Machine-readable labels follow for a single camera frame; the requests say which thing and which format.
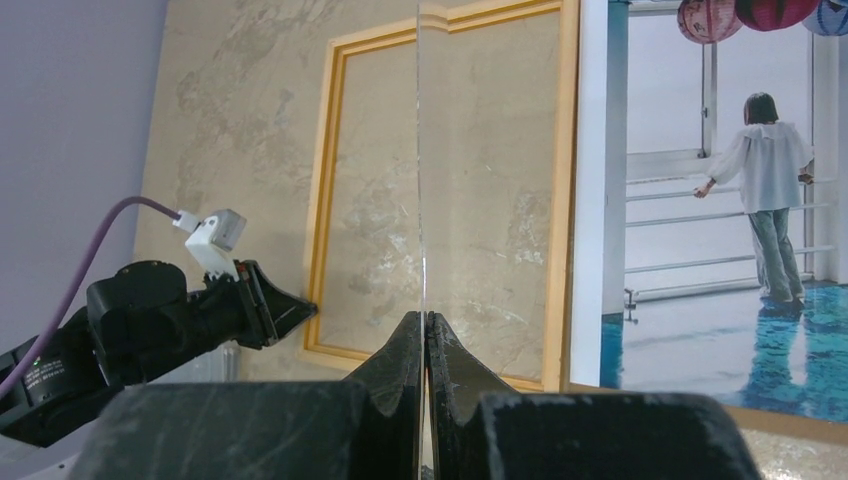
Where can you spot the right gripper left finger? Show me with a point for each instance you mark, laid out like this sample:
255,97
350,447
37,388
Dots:
364,426

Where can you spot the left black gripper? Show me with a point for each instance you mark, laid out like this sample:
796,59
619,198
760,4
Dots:
246,307

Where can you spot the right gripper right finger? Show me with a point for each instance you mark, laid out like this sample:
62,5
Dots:
482,428

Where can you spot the orange wooden picture frame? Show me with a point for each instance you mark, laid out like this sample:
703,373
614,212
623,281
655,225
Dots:
555,373

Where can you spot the photo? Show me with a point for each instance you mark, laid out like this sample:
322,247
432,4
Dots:
711,242

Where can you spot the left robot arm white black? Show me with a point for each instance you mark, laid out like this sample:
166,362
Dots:
138,326

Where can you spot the clear plastic screw box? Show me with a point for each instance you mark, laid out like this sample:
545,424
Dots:
217,366

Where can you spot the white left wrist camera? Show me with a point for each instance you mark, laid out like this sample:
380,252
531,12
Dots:
212,239

